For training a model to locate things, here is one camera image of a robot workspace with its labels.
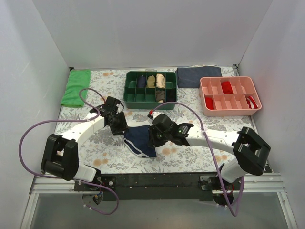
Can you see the green divided organizer tray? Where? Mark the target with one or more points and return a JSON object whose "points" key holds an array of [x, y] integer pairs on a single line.
{"points": [[145, 98]]}

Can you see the rolled navy underwear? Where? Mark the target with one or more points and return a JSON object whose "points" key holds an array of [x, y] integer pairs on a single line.
{"points": [[141, 82]]}

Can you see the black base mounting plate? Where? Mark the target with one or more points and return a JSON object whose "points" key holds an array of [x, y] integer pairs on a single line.
{"points": [[163, 186]]}

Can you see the rolled red underwear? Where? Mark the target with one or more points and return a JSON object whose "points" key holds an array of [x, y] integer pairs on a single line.
{"points": [[209, 103], [226, 87]]}

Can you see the rolled black underwear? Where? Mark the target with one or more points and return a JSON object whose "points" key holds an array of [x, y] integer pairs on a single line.
{"points": [[171, 95]]}

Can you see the dark blue folded cloth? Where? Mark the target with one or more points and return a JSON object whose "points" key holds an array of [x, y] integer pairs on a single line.
{"points": [[190, 77]]}

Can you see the green folded towel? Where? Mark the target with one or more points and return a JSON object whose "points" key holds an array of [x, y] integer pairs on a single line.
{"points": [[78, 79]]}

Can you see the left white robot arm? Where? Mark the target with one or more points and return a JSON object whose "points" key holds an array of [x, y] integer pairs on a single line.
{"points": [[61, 156]]}

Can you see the aluminium frame rail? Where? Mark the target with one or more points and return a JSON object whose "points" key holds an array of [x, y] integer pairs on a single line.
{"points": [[266, 183]]}

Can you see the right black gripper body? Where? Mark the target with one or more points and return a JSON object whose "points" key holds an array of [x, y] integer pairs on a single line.
{"points": [[154, 136]]}

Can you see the rolled grey brown underwear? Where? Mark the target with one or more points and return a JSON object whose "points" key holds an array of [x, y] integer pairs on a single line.
{"points": [[160, 96]]}

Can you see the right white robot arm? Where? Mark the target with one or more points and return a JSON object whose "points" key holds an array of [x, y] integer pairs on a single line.
{"points": [[250, 150]]}

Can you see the rolled red underwear left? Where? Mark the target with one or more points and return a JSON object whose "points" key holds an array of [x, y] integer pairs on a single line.
{"points": [[209, 103]]}

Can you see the rolled red underwear top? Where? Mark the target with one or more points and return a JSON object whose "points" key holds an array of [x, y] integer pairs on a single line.
{"points": [[226, 87]]}

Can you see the navy white-trimmed underwear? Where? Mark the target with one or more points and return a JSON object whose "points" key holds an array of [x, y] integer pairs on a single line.
{"points": [[136, 139]]}

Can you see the red white striped underwear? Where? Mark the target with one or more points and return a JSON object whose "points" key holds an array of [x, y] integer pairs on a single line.
{"points": [[251, 102]]}

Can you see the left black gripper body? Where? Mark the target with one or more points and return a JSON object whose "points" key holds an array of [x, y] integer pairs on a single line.
{"points": [[121, 126]]}

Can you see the pink divided organizer tray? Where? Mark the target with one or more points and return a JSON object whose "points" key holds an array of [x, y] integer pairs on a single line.
{"points": [[228, 104]]}

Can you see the rolled tan underwear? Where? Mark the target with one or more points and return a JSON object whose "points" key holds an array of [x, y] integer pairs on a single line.
{"points": [[150, 82]]}

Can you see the rolled cream underwear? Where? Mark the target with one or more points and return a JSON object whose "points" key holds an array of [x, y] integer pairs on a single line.
{"points": [[160, 81]]}

